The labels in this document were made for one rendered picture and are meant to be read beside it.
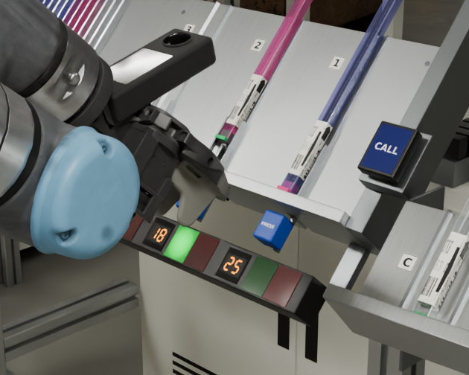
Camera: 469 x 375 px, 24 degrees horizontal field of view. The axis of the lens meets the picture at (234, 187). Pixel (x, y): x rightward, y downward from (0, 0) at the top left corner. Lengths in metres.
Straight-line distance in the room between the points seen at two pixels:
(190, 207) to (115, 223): 0.29
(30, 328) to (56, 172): 1.09
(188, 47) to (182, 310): 0.90
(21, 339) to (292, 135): 0.73
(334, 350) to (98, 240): 0.92
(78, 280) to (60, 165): 1.97
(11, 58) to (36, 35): 0.02
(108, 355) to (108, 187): 1.64
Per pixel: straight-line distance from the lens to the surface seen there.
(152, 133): 0.85
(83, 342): 2.30
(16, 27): 0.75
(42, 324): 1.70
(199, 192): 0.92
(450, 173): 1.38
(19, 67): 0.76
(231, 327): 1.65
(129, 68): 0.86
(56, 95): 0.78
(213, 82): 1.18
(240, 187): 1.06
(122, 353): 2.25
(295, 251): 1.50
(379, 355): 1.04
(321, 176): 1.04
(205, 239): 1.09
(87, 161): 0.60
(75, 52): 0.79
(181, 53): 0.87
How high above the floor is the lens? 1.10
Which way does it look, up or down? 21 degrees down
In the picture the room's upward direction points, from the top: straight up
